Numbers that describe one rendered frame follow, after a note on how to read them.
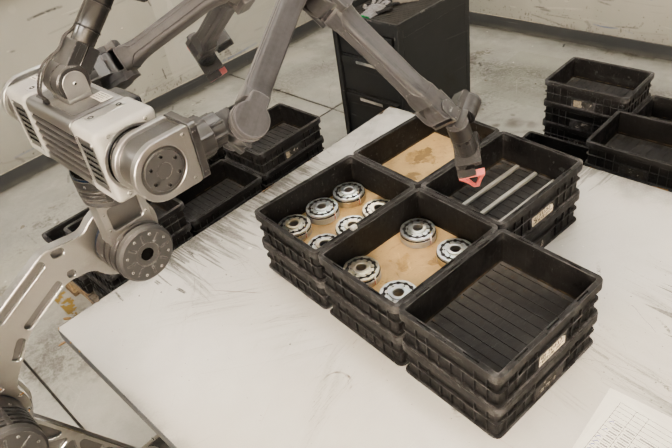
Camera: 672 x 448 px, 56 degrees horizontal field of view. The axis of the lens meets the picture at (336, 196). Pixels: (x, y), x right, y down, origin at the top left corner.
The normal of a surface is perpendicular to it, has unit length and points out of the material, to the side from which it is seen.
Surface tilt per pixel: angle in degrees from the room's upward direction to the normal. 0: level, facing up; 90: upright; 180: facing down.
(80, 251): 90
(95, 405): 0
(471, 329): 0
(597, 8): 90
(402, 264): 0
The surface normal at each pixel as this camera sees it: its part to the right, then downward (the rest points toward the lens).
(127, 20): 0.72, 0.33
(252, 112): 0.51, -0.21
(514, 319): -0.14, -0.80
